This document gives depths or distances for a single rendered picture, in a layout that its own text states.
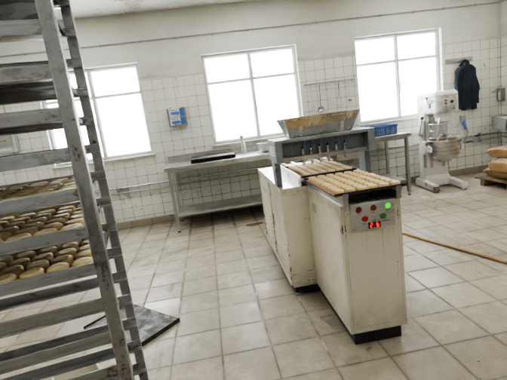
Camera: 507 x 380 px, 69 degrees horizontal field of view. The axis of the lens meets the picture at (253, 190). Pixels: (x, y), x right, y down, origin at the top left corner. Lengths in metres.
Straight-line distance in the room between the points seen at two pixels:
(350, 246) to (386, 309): 0.44
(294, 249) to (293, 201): 0.36
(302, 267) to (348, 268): 0.74
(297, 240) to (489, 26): 5.42
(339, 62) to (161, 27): 2.63
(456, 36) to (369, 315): 5.41
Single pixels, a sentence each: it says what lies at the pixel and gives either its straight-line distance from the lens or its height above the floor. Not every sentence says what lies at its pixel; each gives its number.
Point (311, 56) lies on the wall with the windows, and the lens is 5.92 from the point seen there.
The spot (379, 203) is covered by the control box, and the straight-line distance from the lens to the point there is 2.05.
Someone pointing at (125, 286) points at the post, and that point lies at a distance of 1.43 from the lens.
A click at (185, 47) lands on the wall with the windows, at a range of 5.73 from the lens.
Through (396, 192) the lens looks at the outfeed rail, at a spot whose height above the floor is 0.87.
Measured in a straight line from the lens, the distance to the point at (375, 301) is 2.27.
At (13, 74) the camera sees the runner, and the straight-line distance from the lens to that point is 0.95.
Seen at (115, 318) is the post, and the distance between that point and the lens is 0.98.
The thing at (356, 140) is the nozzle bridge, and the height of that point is 1.10.
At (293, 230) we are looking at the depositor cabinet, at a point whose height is 0.53.
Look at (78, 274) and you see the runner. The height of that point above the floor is 1.05.
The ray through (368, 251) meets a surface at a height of 0.56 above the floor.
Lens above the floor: 1.34
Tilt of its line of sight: 11 degrees down
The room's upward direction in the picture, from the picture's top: 8 degrees counter-clockwise
